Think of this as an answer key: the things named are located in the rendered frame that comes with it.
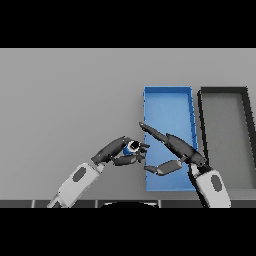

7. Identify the blue pipe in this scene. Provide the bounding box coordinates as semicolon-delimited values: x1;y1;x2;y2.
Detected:
122;140;142;157

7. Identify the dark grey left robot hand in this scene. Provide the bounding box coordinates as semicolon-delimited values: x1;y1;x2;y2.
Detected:
90;135;151;167

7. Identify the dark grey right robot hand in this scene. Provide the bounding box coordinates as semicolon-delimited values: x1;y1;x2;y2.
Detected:
138;121;212;177

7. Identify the blue bin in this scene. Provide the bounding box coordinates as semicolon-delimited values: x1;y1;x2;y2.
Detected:
143;86;199;193

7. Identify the dark grey bin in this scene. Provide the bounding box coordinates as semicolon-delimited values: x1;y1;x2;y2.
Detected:
197;86;256;190

